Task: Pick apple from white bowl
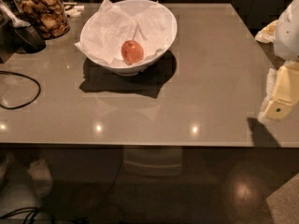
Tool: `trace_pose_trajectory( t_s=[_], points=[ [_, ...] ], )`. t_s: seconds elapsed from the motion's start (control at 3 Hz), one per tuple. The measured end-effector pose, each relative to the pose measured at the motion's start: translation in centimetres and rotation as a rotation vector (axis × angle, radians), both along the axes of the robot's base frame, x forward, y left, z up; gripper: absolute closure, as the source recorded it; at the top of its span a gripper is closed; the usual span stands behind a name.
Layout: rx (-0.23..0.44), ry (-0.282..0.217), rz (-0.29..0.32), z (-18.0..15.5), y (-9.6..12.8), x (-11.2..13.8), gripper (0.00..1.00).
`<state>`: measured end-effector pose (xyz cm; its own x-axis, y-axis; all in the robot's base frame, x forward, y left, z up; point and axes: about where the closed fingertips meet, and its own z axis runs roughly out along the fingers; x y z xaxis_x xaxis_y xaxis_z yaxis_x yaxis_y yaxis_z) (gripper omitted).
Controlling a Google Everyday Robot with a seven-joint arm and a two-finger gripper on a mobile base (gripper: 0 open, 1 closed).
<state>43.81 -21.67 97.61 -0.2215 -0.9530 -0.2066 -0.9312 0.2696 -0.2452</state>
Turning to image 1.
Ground yellow cloth at right edge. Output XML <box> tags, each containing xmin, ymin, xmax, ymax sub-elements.
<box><xmin>255</xmin><ymin>21</ymin><xmax>278</xmax><ymax>44</ymax></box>

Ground black appliance with white handle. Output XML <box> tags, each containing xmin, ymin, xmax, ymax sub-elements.
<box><xmin>0</xmin><ymin>0</ymin><xmax>46</xmax><ymax>63</ymax></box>

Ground black cable on table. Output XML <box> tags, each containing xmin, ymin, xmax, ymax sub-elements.
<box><xmin>0</xmin><ymin>70</ymin><xmax>42</xmax><ymax>111</ymax></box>

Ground small white items behind jar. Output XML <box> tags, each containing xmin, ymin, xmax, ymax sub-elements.
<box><xmin>64</xmin><ymin>3</ymin><xmax>84</xmax><ymax>18</ymax></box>

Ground red apple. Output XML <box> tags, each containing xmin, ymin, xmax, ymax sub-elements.
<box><xmin>121</xmin><ymin>40</ymin><xmax>144</xmax><ymax>64</ymax></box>

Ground black cables under table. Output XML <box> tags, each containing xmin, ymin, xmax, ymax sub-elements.
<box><xmin>0</xmin><ymin>206</ymin><xmax>41</xmax><ymax>224</ymax></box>

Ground glass jar of dried chips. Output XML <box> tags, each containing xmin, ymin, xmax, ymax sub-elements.
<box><xmin>14</xmin><ymin>0</ymin><xmax>70</xmax><ymax>39</ymax></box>

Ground white bowl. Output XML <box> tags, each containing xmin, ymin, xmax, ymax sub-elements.
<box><xmin>79</xmin><ymin>0</ymin><xmax>178</xmax><ymax>77</ymax></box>

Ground white paper liner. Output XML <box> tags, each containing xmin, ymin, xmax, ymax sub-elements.
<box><xmin>74</xmin><ymin>0</ymin><xmax>173</xmax><ymax>69</ymax></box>

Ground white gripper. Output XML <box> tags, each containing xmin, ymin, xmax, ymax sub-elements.
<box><xmin>258</xmin><ymin>0</ymin><xmax>299</xmax><ymax>122</ymax></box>

